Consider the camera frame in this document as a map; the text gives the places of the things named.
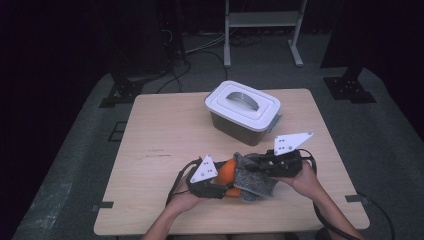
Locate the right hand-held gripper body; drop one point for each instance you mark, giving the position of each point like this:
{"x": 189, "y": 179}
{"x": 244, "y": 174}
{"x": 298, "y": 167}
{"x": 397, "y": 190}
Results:
{"x": 285, "y": 165}

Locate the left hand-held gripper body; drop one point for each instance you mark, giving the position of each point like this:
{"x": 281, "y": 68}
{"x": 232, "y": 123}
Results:
{"x": 204, "y": 171}

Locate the orange plush toy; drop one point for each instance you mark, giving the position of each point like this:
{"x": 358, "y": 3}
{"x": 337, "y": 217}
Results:
{"x": 226, "y": 175}

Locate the grey fluffy cloth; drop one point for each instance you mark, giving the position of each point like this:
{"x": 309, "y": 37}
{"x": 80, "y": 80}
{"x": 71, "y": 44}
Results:
{"x": 255, "y": 185}

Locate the clear plastic storage box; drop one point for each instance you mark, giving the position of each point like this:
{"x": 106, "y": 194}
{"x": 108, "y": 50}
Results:
{"x": 236, "y": 131}

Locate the white box lid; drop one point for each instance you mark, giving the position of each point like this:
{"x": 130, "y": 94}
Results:
{"x": 243, "y": 113}

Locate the person's right hand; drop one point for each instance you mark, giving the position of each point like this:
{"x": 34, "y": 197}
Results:
{"x": 306, "y": 183}

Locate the person's left hand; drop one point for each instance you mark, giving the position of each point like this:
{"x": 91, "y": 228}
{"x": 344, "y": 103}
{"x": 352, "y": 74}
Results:
{"x": 185, "y": 201}

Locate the black tape strip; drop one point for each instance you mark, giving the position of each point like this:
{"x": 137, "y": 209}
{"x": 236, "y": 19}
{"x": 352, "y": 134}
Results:
{"x": 103, "y": 205}
{"x": 356, "y": 199}

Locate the black stand base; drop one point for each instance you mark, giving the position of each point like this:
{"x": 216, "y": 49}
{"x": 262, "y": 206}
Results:
{"x": 346, "y": 88}
{"x": 126, "y": 90}

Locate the black equipment rack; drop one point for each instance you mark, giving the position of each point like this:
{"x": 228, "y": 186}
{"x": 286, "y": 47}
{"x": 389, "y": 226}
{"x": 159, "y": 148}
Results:
{"x": 173, "y": 33}

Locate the white metal stand frame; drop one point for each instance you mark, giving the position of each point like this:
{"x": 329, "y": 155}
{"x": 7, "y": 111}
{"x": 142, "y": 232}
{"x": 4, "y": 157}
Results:
{"x": 263, "y": 19}

